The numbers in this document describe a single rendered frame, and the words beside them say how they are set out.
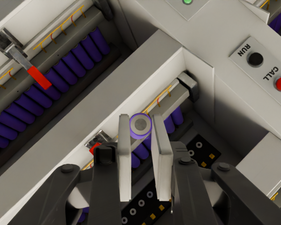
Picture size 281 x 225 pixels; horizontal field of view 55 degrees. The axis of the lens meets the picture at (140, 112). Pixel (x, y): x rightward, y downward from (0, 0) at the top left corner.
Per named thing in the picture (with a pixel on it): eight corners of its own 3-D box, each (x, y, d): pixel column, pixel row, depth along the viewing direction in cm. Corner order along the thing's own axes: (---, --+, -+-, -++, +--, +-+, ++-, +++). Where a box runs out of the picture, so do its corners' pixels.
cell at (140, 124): (128, 139, 26) (128, 136, 20) (128, 120, 27) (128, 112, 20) (147, 139, 27) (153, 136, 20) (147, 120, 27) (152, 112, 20)
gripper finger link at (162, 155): (159, 152, 14) (173, 153, 14) (151, 113, 21) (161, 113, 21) (157, 202, 15) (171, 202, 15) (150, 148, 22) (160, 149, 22)
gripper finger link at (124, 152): (130, 202, 15) (117, 202, 15) (128, 149, 22) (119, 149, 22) (131, 153, 14) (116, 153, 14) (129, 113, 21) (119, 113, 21)
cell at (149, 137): (145, 145, 46) (134, 133, 40) (152, 138, 46) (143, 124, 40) (152, 152, 45) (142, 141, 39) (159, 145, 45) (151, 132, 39)
